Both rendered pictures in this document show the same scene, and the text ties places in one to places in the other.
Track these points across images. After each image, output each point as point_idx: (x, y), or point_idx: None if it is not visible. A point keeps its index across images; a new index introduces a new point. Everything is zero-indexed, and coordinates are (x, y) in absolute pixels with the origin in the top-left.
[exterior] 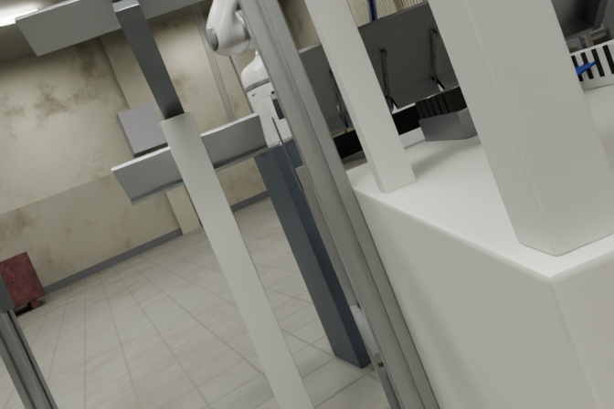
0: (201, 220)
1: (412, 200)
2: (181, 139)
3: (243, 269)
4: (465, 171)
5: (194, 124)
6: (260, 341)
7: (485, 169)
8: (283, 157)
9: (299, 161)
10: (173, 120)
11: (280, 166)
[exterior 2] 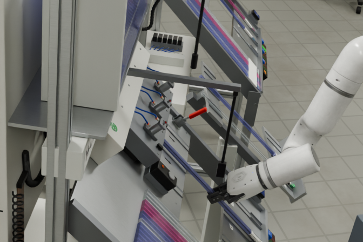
0: (211, 180)
1: (39, 200)
2: (217, 150)
3: (207, 210)
4: (43, 212)
5: (219, 151)
6: (202, 234)
7: (35, 212)
8: (357, 226)
9: (361, 240)
10: (219, 141)
11: (353, 227)
